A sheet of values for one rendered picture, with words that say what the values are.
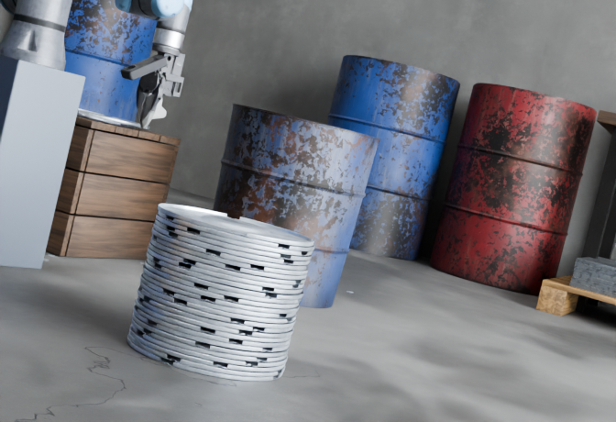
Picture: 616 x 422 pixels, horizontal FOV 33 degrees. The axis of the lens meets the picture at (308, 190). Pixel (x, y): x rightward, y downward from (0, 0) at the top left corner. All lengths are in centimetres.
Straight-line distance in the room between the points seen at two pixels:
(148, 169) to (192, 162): 311
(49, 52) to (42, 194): 32
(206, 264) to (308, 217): 94
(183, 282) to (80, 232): 97
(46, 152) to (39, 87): 15
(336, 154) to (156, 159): 51
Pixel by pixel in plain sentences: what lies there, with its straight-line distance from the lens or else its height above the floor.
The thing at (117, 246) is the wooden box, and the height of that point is 4.
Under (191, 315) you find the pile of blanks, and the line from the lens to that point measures 180.
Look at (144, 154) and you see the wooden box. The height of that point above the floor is 29.
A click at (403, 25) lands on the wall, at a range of 563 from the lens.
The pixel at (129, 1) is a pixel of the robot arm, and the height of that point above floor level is 66.
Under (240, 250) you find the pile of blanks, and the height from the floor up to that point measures 22.
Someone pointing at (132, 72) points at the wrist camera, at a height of 49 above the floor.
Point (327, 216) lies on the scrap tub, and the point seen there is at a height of 25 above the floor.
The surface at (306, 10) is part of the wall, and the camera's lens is 584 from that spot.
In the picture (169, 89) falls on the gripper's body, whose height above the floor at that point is 47.
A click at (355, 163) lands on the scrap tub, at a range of 280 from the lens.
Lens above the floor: 42
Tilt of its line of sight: 2 degrees down
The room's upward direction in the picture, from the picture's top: 14 degrees clockwise
